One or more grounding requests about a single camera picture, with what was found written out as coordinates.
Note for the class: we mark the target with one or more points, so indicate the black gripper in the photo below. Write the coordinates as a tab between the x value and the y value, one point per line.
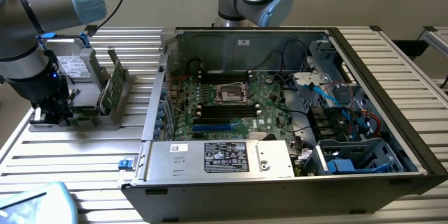
48	108

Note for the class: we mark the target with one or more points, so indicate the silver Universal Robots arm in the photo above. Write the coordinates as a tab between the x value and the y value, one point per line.
31	11

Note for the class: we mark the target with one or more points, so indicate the black RAM slot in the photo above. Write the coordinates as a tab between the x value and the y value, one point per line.
227	106
227	112
227	109
226	78
226	72
226	75
227	116

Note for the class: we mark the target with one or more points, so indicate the silver hard disk, blue carrier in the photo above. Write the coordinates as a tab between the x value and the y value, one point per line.
75	66

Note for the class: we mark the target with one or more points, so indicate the grey parts rack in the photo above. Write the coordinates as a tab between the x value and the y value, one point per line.
115	127

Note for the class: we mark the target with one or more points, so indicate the green graphics card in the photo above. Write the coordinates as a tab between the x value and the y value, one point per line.
115	87

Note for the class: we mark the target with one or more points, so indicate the blue case latch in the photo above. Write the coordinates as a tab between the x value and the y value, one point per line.
126	163

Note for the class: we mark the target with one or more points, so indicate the pale blue plastic cap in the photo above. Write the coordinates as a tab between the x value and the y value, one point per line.
39	205

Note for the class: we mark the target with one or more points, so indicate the short black expansion slot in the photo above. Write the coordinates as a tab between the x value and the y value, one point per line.
199	135

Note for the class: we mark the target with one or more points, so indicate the long black expansion slot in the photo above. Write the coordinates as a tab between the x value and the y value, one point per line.
211	121

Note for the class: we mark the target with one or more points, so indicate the silver power supply unit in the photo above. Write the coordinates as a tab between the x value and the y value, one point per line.
196	163

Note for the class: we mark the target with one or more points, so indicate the blue expansion slot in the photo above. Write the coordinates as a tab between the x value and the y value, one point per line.
212	128

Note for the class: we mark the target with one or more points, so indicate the silver chipset heatsink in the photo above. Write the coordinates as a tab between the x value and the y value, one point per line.
255	136

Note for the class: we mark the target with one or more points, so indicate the green motherboard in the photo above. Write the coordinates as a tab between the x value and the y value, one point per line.
270	119

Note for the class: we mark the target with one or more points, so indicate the round coin battery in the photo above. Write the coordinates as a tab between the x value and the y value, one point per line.
268	79

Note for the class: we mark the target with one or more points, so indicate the black open PC case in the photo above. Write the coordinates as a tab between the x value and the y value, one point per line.
266	200

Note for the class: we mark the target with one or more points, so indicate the grey metal disk bay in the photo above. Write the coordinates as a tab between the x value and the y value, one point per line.
316	77

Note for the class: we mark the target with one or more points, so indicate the black fan shroud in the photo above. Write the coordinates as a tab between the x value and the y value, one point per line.
327	124

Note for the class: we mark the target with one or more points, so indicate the grey drive cage, blue rails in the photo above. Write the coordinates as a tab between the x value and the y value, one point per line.
364	155

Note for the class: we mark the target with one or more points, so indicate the CPU socket with metal frame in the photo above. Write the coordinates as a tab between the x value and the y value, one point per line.
230	93

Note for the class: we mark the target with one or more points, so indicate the aluminium side table frame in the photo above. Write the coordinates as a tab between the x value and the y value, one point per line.
435	40

